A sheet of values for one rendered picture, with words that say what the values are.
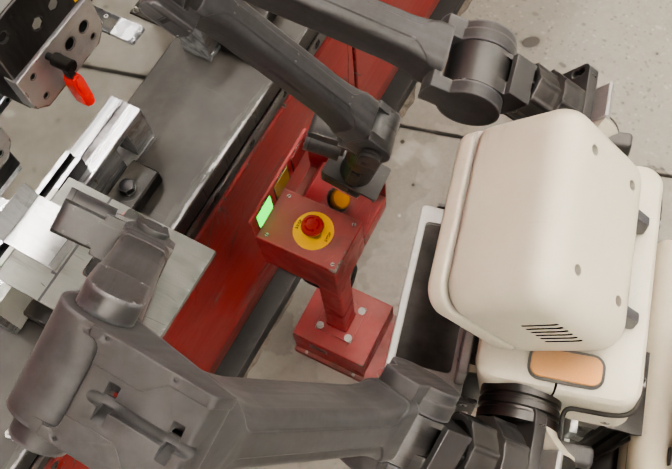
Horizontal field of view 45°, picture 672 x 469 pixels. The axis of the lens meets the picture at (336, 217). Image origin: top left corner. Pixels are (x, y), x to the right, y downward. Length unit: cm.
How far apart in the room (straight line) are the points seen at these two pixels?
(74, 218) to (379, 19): 41
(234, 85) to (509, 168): 75
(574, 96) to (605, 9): 171
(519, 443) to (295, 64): 55
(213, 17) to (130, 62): 164
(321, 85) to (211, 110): 37
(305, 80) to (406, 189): 124
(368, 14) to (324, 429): 50
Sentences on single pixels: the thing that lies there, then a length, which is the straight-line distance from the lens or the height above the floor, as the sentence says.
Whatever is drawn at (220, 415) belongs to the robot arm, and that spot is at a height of 157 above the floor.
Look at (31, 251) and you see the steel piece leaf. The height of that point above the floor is 100.
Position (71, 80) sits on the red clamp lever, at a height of 121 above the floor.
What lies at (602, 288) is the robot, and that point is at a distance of 78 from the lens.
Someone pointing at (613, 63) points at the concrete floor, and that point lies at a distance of 259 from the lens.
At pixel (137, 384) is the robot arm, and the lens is 49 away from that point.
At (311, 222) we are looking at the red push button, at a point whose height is 81.
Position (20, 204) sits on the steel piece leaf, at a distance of 126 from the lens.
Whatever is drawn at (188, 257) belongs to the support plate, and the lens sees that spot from 116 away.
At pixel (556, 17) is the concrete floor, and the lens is 265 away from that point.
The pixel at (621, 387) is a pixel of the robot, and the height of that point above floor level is 124.
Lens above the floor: 205
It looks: 65 degrees down
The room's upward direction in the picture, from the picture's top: 8 degrees counter-clockwise
